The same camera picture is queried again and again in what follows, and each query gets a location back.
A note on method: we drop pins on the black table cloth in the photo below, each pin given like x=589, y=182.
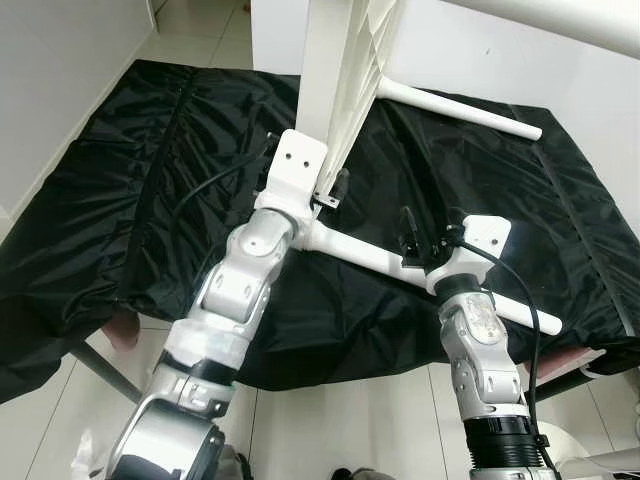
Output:
x=100, y=200

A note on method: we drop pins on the white plastic table leg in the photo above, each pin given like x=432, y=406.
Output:
x=360, y=250
x=560, y=20
x=460, y=110

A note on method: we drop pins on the white plastic children table top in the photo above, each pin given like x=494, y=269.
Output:
x=330, y=80

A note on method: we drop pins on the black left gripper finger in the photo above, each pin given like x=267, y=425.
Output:
x=341, y=186

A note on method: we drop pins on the grey robot right foot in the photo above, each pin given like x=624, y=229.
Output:
x=365, y=474

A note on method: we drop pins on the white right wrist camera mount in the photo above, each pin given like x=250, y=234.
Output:
x=485, y=240

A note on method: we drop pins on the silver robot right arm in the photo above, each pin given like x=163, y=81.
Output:
x=480, y=360

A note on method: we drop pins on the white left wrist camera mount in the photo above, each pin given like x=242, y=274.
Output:
x=298, y=160

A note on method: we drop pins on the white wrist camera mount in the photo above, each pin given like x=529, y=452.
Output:
x=298, y=160
x=485, y=240

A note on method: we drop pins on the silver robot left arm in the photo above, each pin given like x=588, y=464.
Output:
x=240, y=280

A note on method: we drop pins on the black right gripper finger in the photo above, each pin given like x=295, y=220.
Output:
x=455, y=222
x=408, y=230

